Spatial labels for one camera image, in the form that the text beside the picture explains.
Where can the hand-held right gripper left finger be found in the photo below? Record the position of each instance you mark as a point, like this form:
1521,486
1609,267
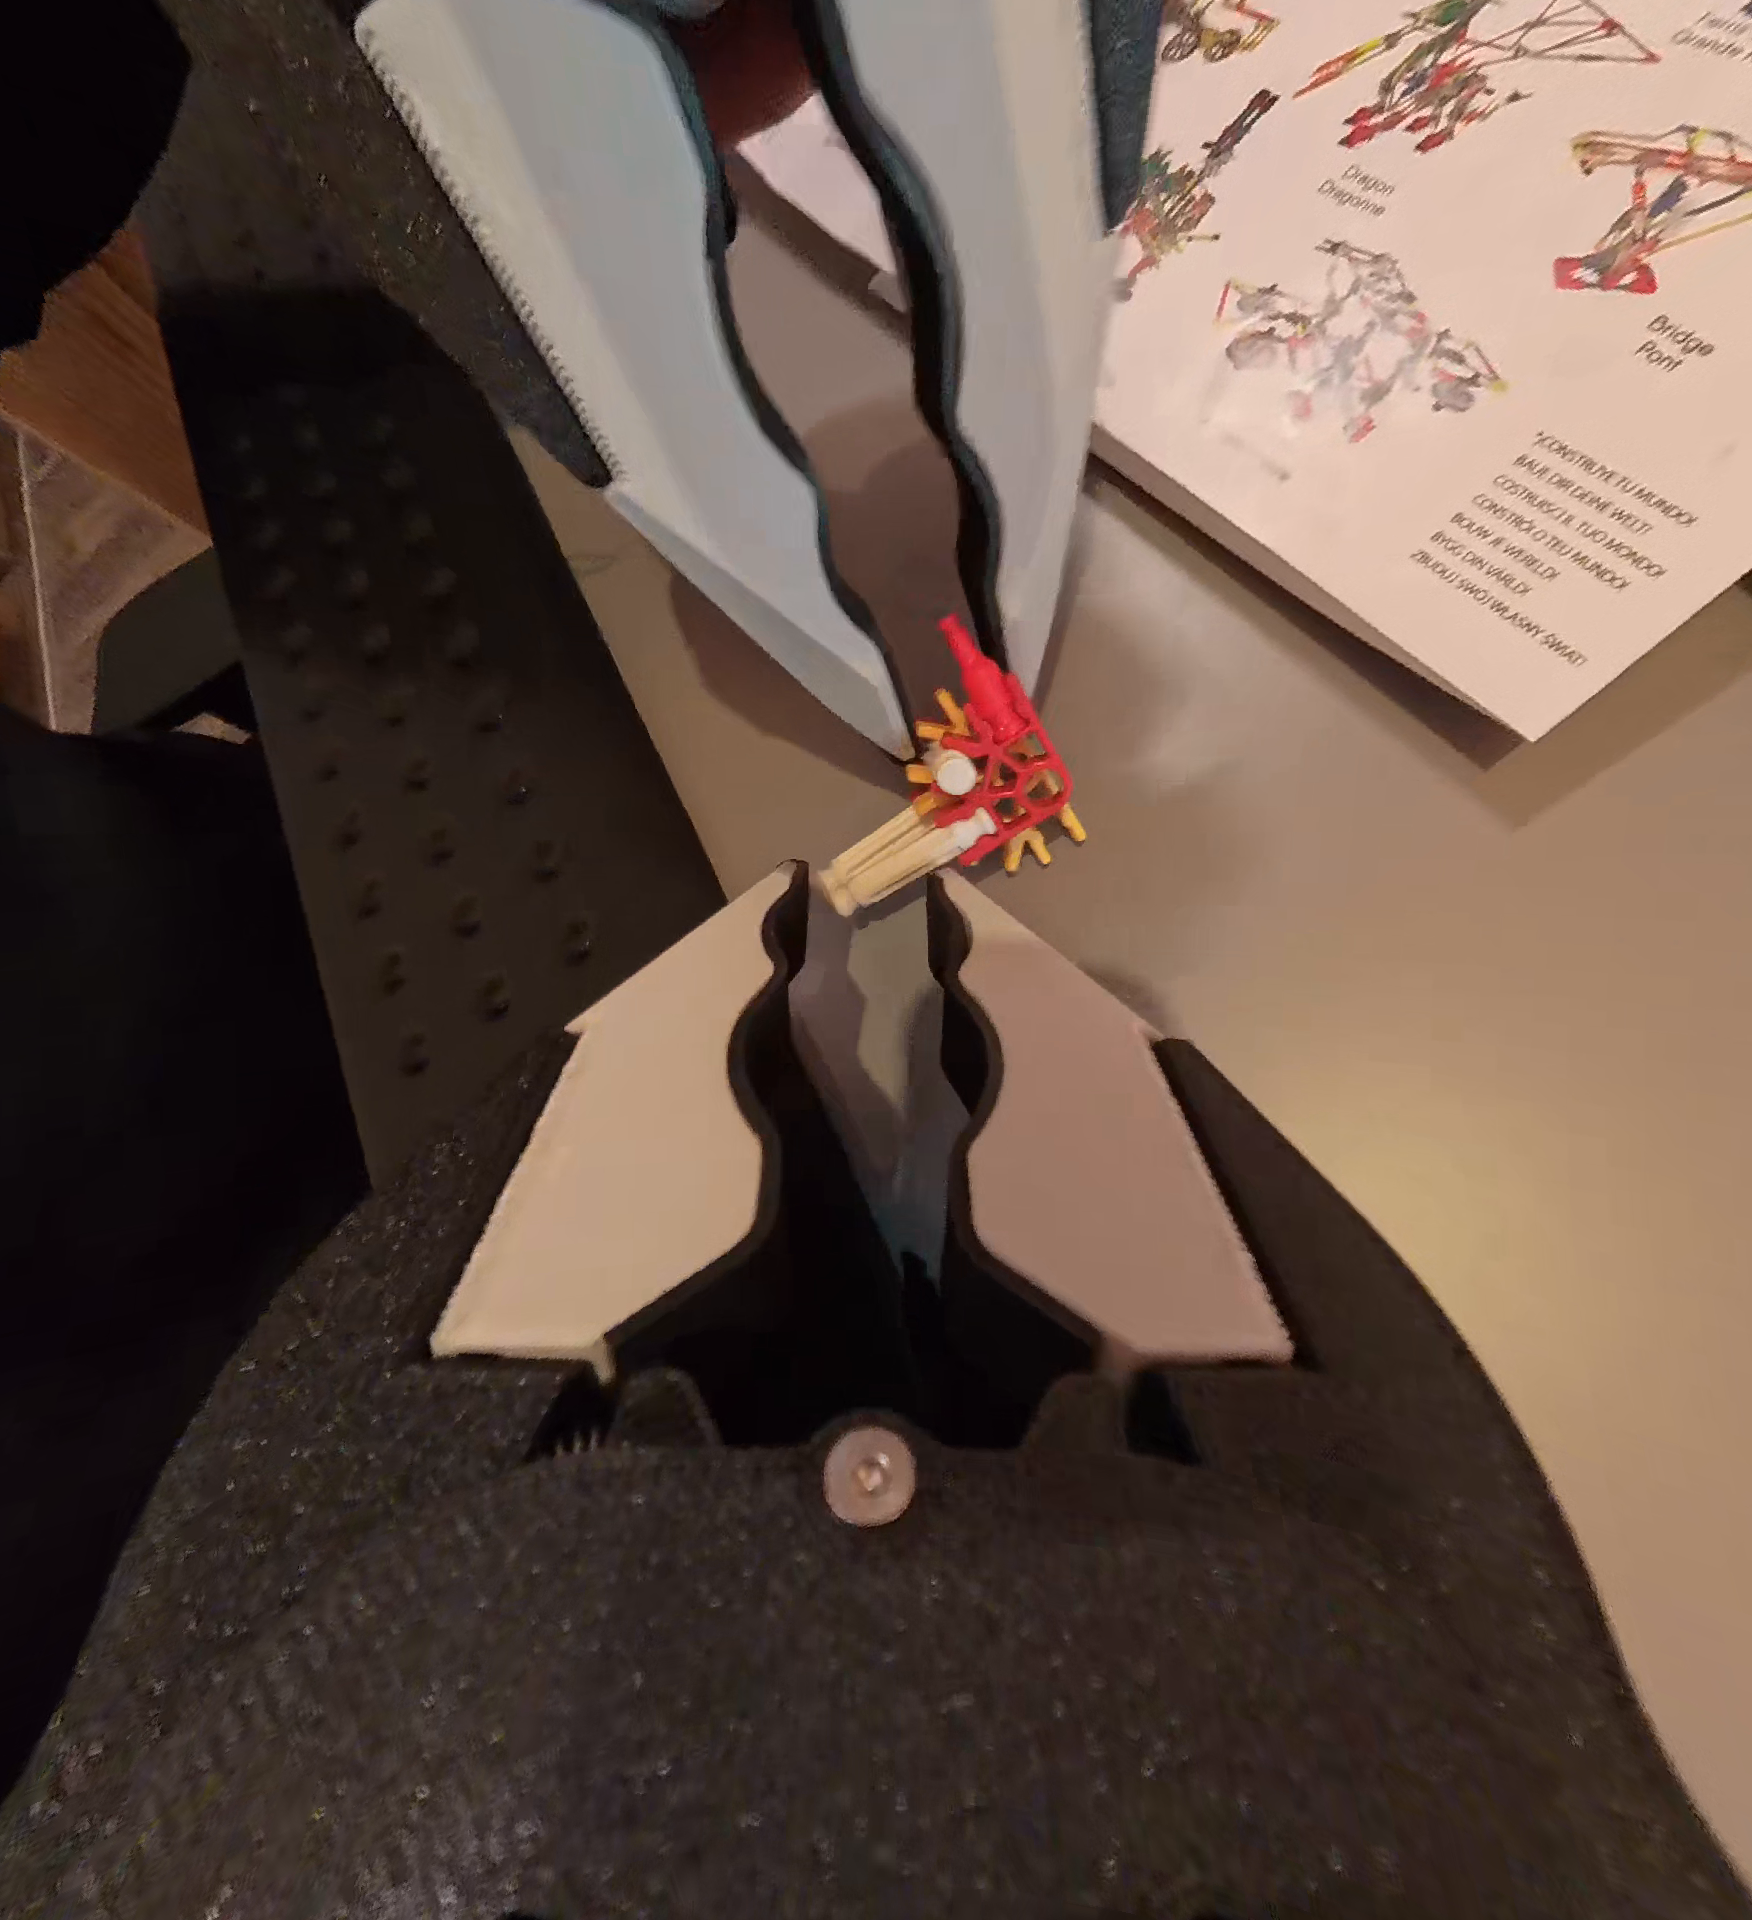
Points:
622,1183

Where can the white plastic rod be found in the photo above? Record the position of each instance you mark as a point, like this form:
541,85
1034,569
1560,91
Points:
915,876
952,772
892,847

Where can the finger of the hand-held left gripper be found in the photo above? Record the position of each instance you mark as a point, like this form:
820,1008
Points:
1011,224
593,224

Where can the short red plastic rod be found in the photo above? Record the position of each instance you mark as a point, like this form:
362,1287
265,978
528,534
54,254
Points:
980,667

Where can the red yellow K'nex assembly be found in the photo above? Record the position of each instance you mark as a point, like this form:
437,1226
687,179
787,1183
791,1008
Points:
1030,852

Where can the white printed instruction sheet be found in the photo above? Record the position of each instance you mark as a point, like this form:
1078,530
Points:
1491,449

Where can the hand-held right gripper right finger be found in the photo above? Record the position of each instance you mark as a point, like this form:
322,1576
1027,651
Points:
1102,1183

